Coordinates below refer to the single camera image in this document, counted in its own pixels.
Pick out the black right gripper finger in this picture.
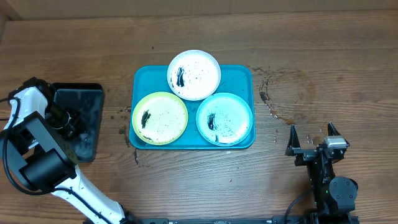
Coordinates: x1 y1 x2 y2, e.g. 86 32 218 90
287 124 300 149
328 122 340 136

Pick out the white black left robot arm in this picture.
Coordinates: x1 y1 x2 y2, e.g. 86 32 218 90
1 77 140 223

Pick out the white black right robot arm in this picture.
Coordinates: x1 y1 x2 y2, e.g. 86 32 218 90
284 123 359 223

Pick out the light blue dirty plate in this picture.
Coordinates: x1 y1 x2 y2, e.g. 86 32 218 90
196 93 254 147

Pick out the blue plastic tray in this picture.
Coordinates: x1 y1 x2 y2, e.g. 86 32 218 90
129 65 256 151

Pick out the yellow-green dirty plate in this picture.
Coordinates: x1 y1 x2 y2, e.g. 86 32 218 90
131 91 188 146

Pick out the white dirty plate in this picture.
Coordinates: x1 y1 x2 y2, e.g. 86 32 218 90
167 50 221 101

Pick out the black water basin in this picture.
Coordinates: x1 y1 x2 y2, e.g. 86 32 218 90
53 83 104 162

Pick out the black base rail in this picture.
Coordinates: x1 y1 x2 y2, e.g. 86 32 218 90
136 216 360 224

